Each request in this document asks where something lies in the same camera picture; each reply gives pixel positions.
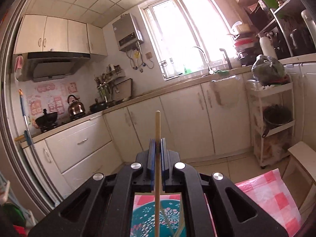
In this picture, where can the red white checkered tablecloth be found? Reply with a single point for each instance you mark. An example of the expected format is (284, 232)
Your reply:
(267, 190)

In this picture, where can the white wooden stool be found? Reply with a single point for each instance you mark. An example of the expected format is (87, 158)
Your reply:
(300, 175)

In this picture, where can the blue perforated plastic basket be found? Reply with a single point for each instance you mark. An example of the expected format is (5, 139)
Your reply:
(143, 219)

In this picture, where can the utensil rack with plants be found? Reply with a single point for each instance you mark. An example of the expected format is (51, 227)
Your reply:
(113, 86)

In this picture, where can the blue handled mop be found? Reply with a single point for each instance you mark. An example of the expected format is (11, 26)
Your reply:
(33, 150)

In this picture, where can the white storage shelf rack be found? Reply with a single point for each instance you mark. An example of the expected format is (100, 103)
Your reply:
(274, 147)

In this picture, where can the range hood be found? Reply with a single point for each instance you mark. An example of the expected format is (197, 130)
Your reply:
(48, 65)

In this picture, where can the kitchen faucet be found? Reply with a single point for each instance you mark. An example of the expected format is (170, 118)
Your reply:
(210, 71)

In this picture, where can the black pan on shelf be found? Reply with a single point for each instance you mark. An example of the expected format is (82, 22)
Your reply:
(275, 116)

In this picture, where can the black wok on stove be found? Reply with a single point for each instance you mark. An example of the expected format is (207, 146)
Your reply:
(47, 121)

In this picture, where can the stacked pots on counter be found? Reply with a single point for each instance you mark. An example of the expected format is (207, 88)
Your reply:
(245, 43)

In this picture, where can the steel kettle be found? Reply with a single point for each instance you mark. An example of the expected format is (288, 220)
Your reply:
(76, 107)

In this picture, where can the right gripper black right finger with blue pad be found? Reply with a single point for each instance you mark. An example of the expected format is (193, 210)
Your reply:
(213, 205)

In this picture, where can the wall gas water heater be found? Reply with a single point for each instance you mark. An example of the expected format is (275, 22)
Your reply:
(127, 32)

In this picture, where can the white thermos bottle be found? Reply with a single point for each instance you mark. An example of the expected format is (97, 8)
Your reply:
(267, 46)

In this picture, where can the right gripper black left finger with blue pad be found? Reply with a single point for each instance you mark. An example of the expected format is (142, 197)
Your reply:
(103, 205)

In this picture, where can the kitchen window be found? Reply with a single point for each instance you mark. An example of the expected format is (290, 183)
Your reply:
(176, 26)

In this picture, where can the upper wall cabinets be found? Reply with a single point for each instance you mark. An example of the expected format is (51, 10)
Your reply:
(38, 33)

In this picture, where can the dark plastic bag on shelf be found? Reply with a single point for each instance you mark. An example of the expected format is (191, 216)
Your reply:
(267, 69)

